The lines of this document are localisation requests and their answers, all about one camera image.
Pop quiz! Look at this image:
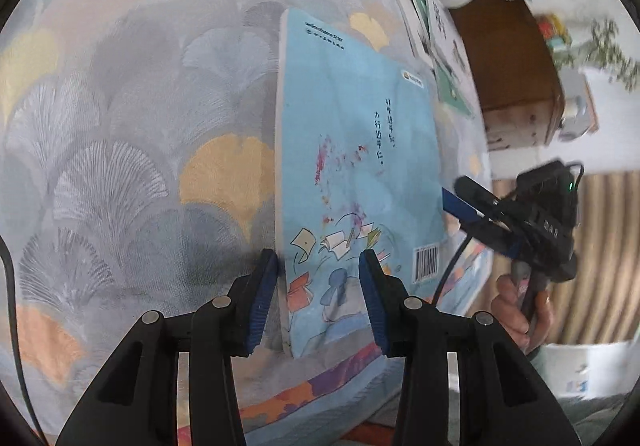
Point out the teal green book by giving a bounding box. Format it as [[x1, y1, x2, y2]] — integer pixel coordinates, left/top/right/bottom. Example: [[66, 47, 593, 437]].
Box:
[[434, 60, 475, 121]]

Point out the thick black cable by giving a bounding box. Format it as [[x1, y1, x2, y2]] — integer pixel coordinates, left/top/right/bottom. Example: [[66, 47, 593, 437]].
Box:
[[429, 235, 477, 313]]

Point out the person's right hand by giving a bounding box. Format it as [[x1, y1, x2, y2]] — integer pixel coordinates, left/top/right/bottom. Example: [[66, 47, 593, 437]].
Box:
[[490, 273, 554, 355]]

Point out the wooden cabinet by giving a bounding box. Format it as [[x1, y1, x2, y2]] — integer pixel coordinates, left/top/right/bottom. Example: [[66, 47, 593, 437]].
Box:
[[447, 0, 569, 155]]

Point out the light blue book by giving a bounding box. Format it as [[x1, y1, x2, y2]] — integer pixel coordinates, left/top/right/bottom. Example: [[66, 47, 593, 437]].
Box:
[[274, 8, 451, 359]]

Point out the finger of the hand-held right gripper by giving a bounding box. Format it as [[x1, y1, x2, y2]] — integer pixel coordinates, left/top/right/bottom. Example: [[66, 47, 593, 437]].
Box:
[[452, 175, 502, 215], [440, 186, 522, 259]]

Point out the thin black cable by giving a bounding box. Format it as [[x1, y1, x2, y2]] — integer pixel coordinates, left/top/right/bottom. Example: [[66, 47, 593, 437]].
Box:
[[0, 235, 47, 433]]

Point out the white box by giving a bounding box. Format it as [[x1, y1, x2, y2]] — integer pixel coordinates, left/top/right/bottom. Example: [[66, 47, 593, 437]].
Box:
[[541, 340, 637, 403]]

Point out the green leafy plant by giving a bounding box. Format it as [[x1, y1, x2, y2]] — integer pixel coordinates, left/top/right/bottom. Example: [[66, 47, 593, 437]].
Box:
[[554, 17, 640, 92]]

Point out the pale green book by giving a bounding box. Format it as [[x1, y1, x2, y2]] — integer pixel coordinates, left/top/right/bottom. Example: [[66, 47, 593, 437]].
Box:
[[399, 0, 435, 59]]

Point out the ginkgo print tablecloth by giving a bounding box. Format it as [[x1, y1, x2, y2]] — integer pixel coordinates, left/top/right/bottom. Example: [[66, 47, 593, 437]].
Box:
[[0, 0, 497, 433]]

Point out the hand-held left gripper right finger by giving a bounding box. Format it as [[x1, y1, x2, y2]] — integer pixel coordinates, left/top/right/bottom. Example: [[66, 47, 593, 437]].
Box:
[[357, 248, 583, 446]]

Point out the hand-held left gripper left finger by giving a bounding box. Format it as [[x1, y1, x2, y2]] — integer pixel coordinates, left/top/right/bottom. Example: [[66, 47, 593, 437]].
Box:
[[55, 248, 279, 446]]

